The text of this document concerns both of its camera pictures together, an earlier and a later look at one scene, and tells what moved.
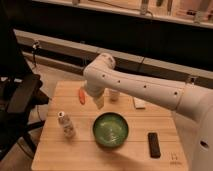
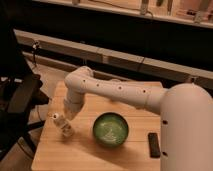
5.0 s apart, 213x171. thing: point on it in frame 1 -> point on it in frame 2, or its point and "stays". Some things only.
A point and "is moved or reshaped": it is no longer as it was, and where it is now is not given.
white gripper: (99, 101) -> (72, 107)
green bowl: (110, 129) stays
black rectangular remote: (153, 142) stays
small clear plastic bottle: (67, 124) is moved or reshaped
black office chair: (21, 97) stays
